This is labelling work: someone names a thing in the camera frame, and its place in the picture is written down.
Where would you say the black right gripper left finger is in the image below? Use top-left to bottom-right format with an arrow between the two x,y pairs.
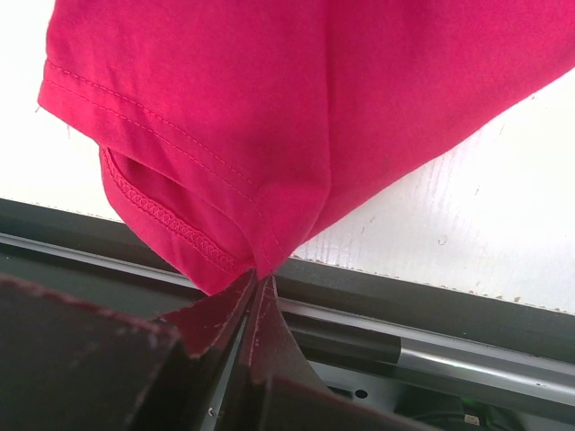
161,272 -> 257,430

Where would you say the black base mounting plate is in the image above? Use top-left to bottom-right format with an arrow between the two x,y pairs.
1,200 -> 574,430

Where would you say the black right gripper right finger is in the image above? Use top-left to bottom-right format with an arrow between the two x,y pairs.
219,274 -> 332,430

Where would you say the pink t shirt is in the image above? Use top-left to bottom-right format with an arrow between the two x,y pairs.
39,1 -> 574,295

